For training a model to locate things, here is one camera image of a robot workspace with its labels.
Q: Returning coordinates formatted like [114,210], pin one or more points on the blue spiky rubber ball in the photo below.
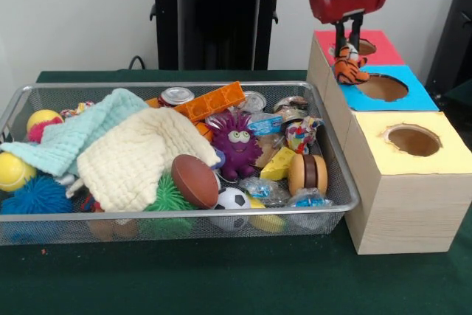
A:
[37,197]

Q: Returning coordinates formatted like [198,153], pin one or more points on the orange plastic tray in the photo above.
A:
[214,101]

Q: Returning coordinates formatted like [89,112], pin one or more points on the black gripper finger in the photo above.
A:
[356,34]
[340,40]

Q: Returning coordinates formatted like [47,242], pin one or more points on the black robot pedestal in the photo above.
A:
[217,16]

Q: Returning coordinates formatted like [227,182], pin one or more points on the metal mesh bin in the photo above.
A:
[166,230]

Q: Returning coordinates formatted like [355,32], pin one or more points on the cream knitted cloth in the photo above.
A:
[125,160]

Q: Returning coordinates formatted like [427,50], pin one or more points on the wooden toy burger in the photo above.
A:
[308,175]

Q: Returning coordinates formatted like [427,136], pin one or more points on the mint knitted cloth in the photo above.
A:
[73,134]

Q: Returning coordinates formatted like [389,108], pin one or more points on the black chair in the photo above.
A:
[457,34]

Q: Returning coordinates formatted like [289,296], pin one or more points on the brown toy football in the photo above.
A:
[195,180]

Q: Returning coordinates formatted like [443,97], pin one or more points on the orange tiger plush toy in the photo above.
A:
[348,69]

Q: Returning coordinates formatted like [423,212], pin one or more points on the dark green side table cloth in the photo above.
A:
[462,93]

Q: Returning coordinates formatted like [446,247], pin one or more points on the small soccer ball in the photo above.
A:
[232,200]

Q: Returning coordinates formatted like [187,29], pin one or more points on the yellow tennis ball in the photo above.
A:
[14,173]

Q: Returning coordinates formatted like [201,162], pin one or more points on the purple spiky monster toy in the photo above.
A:
[236,149]

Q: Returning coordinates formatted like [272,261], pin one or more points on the wooden box with three holes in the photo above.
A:
[405,211]

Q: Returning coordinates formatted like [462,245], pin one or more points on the green spiky rubber ball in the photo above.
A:
[166,197]

